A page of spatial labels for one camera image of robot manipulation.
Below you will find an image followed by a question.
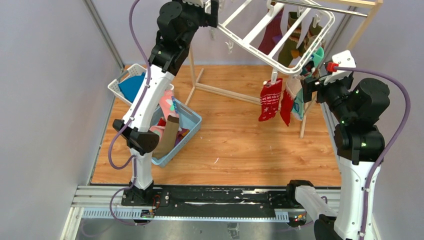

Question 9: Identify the light blue plastic basket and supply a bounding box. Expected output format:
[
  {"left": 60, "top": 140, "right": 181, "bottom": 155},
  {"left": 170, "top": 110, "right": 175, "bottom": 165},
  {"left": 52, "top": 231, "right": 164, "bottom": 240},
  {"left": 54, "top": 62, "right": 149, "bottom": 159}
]
[{"left": 151, "top": 99, "right": 203, "bottom": 168}]

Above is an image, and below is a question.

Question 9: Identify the teal and white sock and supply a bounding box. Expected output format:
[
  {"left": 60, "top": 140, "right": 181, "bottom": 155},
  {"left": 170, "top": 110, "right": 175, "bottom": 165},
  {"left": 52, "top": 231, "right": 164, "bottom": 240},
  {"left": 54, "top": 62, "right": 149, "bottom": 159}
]
[{"left": 287, "top": 47, "right": 325, "bottom": 121}]

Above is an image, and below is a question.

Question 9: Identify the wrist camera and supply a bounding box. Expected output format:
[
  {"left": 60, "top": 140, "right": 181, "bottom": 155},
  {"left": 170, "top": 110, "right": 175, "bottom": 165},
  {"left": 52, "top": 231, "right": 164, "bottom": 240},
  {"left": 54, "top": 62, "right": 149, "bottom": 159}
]
[
  {"left": 323, "top": 50, "right": 357, "bottom": 85},
  {"left": 182, "top": 0, "right": 205, "bottom": 8}
]

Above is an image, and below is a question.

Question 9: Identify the blue cloth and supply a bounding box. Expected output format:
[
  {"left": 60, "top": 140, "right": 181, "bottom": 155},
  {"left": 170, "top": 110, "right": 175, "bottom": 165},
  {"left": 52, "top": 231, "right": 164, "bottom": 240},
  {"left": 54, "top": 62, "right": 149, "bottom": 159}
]
[{"left": 118, "top": 73, "right": 146, "bottom": 103}]

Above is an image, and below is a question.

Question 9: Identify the white clip sock hanger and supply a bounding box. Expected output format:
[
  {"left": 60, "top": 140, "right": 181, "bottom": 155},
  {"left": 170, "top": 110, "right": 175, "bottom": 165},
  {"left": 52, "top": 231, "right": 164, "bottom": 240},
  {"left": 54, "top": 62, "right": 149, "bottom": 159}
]
[{"left": 217, "top": 0, "right": 336, "bottom": 82}]

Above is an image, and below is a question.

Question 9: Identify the purple striped sock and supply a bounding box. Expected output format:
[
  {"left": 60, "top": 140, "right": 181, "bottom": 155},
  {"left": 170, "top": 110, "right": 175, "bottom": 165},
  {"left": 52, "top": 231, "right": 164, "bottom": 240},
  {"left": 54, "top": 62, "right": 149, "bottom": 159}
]
[{"left": 174, "top": 128, "right": 190, "bottom": 146}]

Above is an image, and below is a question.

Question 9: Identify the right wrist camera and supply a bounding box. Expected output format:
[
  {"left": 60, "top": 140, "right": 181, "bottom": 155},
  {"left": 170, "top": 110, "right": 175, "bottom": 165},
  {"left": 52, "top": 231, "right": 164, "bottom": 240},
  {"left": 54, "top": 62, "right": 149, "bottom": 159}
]
[{"left": 323, "top": 50, "right": 357, "bottom": 85}]

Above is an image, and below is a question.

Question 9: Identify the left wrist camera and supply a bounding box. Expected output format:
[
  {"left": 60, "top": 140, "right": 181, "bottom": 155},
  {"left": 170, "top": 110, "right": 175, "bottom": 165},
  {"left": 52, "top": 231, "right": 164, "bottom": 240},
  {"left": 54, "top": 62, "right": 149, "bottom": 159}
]
[{"left": 182, "top": 0, "right": 205, "bottom": 8}]

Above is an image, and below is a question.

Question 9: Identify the maroon striped sock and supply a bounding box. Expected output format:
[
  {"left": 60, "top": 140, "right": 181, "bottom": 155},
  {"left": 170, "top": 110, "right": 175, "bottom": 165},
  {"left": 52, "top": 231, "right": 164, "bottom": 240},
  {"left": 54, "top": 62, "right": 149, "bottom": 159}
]
[{"left": 258, "top": 7, "right": 284, "bottom": 55}]

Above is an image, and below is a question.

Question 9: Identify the pink patterned sock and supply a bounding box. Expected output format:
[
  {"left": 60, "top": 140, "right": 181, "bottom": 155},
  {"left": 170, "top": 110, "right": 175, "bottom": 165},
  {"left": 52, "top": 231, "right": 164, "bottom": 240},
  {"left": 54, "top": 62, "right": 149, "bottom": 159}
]
[{"left": 149, "top": 89, "right": 180, "bottom": 139}]

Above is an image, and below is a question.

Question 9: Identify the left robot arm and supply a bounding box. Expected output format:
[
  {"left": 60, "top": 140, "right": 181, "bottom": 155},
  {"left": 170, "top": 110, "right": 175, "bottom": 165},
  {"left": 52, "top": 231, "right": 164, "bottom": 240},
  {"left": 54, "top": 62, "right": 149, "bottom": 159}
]
[{"left": 112, "top": 0, "right": 220, "bottom": 207}]

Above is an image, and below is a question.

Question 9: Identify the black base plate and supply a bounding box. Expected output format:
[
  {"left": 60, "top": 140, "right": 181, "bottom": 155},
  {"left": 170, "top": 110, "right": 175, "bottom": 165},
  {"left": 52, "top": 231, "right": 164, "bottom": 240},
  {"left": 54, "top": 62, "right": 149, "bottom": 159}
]
[{"left": 121, "top": 185, "right": 308, "bottom": 225}]

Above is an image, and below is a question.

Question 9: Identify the red patterned sock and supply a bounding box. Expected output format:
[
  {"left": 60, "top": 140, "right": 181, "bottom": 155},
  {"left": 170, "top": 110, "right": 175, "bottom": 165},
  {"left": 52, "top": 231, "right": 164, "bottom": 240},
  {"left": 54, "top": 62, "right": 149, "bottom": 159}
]
[{"left": 258, "top": 78, "right": 283, "bottom": 122}]

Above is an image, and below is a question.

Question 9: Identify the wooden drying rack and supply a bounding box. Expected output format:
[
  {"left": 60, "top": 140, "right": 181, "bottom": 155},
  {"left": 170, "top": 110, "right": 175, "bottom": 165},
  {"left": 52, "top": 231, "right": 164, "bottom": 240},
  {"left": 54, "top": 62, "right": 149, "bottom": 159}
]
[{"left": 184, "top": 0, "right": 384, "bottom": 139}]

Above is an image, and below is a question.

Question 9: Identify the white plastic basket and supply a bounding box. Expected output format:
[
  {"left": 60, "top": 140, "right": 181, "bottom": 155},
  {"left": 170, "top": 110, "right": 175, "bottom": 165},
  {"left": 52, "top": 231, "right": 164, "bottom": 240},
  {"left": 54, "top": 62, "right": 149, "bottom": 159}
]
[{"left": 108, "top": 64, "right": 175, "bottom": 110}]

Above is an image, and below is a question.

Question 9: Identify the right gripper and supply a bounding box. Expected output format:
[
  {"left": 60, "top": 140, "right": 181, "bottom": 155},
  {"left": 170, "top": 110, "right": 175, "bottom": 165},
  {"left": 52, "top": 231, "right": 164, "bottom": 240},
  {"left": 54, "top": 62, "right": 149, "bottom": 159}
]
[{"left": 300, "top": 69, "right": 354, "bottom": 122}]

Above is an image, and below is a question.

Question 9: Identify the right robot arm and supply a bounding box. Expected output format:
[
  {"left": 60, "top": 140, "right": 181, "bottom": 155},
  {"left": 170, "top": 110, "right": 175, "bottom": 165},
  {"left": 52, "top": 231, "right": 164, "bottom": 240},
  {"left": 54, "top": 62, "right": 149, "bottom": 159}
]
[{"left": 285, "top": 74, "right": 390, "bottom": 240}]

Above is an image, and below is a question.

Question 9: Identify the olive striped sock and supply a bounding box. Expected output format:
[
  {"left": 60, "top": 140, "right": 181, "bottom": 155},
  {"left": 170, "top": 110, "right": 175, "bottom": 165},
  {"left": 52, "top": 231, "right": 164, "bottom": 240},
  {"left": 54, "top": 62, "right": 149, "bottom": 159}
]
[{"left": 277, "top": 21, "right": 323, "bottom": 68}]

